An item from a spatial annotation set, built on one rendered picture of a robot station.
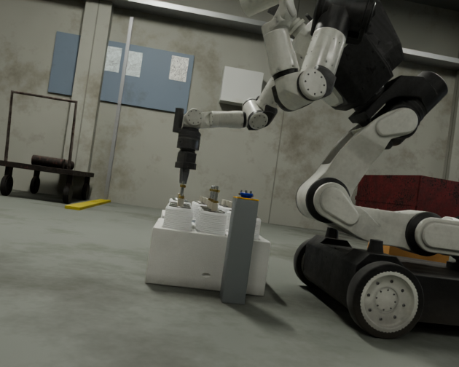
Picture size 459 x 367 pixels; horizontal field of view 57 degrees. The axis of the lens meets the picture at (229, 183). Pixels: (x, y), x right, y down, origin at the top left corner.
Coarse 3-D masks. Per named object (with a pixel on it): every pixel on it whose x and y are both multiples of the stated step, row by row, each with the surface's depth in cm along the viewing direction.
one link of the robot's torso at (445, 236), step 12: (420, 228) 133; (432, 228) 132; (444, 228) 133; (456, 228) 133; (420, 240) 133; (432, 240) 132; (444, 240) 133; (456, 240) 133; (432, 252) 133; (444, 252) 134; (456, 252) 134
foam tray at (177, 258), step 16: (160, 224) 146; (192, 224) 164; (160, 240) 135; (176, 240) 135; (192, 240) 136; (208, 240) 137; (224, 240) 137; (256, 240) 139; (160, 256) 135; (176, 256) 135; (192, 256) 136; (208, 256) 137; (224, 256) 137; (256, 256) 138; (160, 272) 135; (176, 272) 135; (192, 272) 136; (208, 272) 137; (256, 272) 138; (208, 288) 137; (256, 288) 138
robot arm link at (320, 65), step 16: (320, 32) 110; (336, 32) 109; (320, 48) 108; (336, 48) 109; (304, 64) 110; (320, 64) 107; (336, 64) 109; (304, 80) 101; (320, 80) 103; (304, 96) 103; (320, 96) 103
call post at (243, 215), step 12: (240, 204) 125; (252, 204) 125; (240, 216) 125; (252, 216) 125; (240, 228) 125; (252, 228) 125; (228, 240) 128; (240, 240) 125; (252, 240) 125; (228, 252) 125; (240, 252) 125; (228, 264) 124; (240, 264) 125; (228, 276) 124; (240, 276) 125; (228, 288) 124; (240, 288) 125; (228, 300) 124; (240, 300) 125
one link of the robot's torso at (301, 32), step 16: (384, 16) 130; (304, 32) 126; (368, 32) 130; (384, 32) 130; (304, 48) 127; (352, 48) 127; (368, 48) 128; (384, 48) 130; (400, 48) 132; (352, 64) 128; (368, 64) 129; (384, 64) 130; (336, 80) 130; (352, 80) 128; (368, 80) 130; (384, 80) 132; (336, 96) 134; (352, 96) 131; (368, 96) 132
